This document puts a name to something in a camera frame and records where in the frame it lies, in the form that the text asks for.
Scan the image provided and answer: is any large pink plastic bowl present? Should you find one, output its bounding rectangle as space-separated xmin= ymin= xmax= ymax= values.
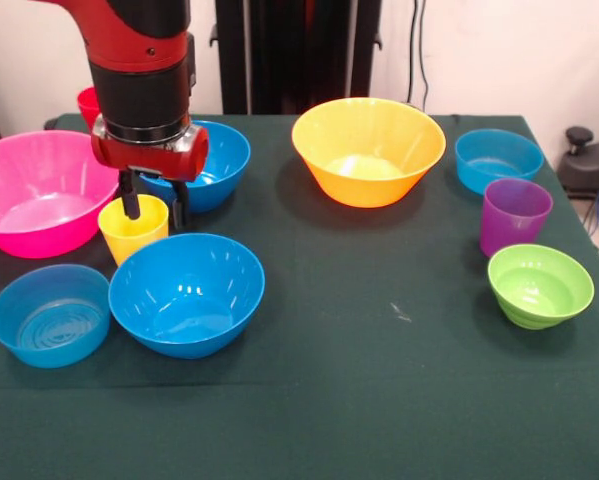
xmin=0 ymin=129 xmax=121 ymax=260

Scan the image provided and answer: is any black wall cable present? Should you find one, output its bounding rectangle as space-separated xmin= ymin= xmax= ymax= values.
xmin=406 ymin=0 xmax=430 ymax=110

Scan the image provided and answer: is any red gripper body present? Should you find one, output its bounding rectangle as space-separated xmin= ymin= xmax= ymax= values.
xmin=89 ymin=127 xmax=211 ymax=182

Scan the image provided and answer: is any red plastic cup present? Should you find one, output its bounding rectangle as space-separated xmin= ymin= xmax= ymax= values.
xmin=76 ymin=86 xmax=103 ymax=132

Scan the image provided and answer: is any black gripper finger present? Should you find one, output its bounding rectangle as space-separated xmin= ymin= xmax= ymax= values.
xmin=171 ymin=179 xmax=189 ymax=230
xmin=117 ymin=169 xmax=141 ymax=220

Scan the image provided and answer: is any yellow plastic cup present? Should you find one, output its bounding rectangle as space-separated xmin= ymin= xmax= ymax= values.
xmin=97 ymin=193 xmax=170 ymax=267

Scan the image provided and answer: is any translucent blue shallow bowl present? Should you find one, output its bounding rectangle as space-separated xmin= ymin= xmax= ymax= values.
xmin=0 ymin=263 xmax=112 ymax=370
xmin=454 ymin=128 xmax=545 ymax=197

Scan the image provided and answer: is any dark green table cloth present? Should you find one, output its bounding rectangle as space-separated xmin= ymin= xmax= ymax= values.
xmin=0 ymin=112 xmax=599 ymax=480

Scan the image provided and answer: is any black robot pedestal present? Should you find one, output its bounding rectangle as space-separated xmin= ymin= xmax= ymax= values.
xmin=209 ymin=0 xmax=383 ymax=116

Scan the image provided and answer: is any large orange plastic bowl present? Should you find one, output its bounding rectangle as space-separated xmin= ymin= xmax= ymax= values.
xmin=291 ymin=97 xmax=448 ymax=209

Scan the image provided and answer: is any blue plastic bowl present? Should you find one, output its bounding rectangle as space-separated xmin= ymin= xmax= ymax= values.
xmin=107 ymin=232 xmax=267 ymax=360
xmin=136 ymin=119 xmax=252 ymax=215

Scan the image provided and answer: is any dark grey clamp device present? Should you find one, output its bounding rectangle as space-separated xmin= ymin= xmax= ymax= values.
xmin=558 ymin=126 xmax=599 ymax=201

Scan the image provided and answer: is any purple plastic cup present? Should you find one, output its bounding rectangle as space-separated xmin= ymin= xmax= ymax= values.
xmin=479 ymin=178 xmax=555 ymax=259

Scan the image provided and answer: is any green plastic bowl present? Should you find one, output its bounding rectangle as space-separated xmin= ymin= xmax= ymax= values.
xmin=487 ymin=243 xmax=596 ymax=331

